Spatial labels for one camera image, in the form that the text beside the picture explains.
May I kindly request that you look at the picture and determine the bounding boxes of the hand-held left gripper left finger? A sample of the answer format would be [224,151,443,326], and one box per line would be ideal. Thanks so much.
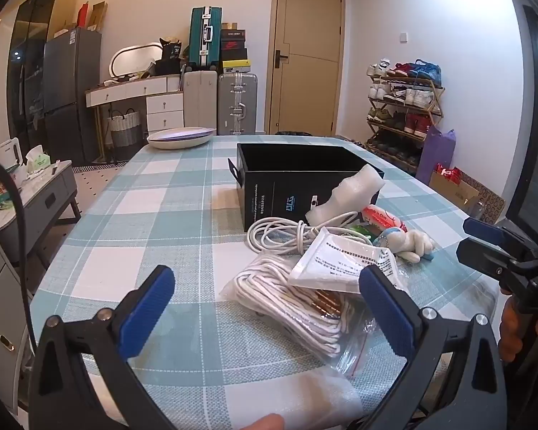
[29,265,175,430]

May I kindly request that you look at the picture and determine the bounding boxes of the white foam piece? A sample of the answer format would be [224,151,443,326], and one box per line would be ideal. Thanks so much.
[307,164,384,227]

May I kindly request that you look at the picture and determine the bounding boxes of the wooden shoe rack with shoes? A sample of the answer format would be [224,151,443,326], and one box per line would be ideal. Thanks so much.
[365,57,444,173]

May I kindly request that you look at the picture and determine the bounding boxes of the grey refrigerator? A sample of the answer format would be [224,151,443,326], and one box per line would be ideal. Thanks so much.
[42,27,103,166]

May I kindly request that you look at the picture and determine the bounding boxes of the black cardboard box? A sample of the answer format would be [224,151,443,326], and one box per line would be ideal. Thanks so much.
[228,143,385,234]

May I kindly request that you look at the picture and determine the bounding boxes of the brown cardboard box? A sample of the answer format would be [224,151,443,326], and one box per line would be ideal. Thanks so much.
[429,164,506,226]

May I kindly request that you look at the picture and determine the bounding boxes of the checked teal white tablecloth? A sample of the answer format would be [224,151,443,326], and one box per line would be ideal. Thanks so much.
[29,133,505,430]

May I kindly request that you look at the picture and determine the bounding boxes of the silver suitcase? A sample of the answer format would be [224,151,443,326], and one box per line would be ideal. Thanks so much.
[216,72,258,135]

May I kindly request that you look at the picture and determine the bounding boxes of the black glass cabinet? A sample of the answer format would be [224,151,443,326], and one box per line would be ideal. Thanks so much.
[5,0,80,144]

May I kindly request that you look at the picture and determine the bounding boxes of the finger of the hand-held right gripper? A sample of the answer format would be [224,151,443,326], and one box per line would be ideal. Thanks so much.
[463,218,538,263]
[457,238,538,281]

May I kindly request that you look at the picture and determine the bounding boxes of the person's right hand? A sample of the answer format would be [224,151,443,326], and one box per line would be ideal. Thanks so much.
[497,293,527,363]

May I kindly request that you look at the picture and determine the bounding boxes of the white plastic container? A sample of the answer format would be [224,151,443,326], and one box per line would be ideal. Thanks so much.
[0,138,22,172]

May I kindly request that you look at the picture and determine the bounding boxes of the white oval plate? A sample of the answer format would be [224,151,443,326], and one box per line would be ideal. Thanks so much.
[146,127,216,150]

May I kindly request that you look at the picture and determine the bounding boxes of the black shoe box red logo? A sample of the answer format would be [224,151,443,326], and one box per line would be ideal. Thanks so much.
[221,29,247,50]

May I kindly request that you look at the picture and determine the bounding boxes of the dark glass window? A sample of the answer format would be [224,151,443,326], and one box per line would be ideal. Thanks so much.
[506,5,538,231]

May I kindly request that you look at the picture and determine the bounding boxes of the green white granule packet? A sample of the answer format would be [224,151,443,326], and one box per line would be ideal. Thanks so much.
[347,226,378,245]

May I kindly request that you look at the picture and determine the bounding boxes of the oval white framed mirror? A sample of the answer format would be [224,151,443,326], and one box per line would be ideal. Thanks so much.
[110,42,163,78]

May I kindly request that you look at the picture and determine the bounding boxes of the teal suitcase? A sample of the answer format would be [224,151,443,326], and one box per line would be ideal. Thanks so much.
[189,6,225,71]

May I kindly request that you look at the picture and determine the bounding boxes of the black cable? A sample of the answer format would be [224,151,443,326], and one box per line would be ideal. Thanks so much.
[0,151,34,341]

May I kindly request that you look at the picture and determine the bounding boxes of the green white tissue box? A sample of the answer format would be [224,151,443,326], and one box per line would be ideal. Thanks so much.
[25,144,51,173]

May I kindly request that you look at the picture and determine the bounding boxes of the white face mask packet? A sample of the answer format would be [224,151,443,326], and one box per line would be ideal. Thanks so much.
[289,227,405,295]

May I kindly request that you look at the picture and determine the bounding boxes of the black yellow shoe box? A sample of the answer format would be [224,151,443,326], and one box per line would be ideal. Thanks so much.
[221,49,252,75]

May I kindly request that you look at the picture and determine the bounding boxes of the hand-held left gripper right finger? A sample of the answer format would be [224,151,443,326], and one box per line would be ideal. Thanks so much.
[359,265,507,430]

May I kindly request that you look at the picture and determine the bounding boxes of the beige wooden door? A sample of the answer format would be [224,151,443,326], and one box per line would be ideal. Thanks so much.
[264,0,344,136]

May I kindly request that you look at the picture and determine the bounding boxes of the white cable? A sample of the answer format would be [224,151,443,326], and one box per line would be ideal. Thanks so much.
[246,212,364,254]

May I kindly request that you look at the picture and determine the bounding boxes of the purple bag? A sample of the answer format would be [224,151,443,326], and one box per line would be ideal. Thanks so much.
[415,126,457,187]

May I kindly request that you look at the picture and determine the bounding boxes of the grey side table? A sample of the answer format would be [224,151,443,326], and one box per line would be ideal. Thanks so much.
[0,159,81,269]

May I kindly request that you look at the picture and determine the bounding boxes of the bagged white rope bundle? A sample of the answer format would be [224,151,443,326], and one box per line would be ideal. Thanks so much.
[219,251,379,382]

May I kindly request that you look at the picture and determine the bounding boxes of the white plush toy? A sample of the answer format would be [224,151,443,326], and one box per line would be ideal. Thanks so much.
[373,228,436,263]

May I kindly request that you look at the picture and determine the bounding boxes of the black bag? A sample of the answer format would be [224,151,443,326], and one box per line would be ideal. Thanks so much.
[154,38,183,77]

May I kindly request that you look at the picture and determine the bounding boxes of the woven white grey basket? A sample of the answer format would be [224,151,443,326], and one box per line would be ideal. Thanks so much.
[107,106,143,148]

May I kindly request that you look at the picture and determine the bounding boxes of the white dresser with drawers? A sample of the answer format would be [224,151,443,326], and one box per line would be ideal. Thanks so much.
[85,75,184,162]

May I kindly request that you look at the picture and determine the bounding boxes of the beige suitcase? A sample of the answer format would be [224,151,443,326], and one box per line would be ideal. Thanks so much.
[182,70,218,130]

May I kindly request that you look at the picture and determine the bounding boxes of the red white balloon glue packet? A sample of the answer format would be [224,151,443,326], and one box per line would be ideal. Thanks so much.
[362,204,407,234]

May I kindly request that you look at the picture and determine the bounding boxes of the person's left hand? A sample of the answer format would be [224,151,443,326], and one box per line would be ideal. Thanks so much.
[237,413,288,430]

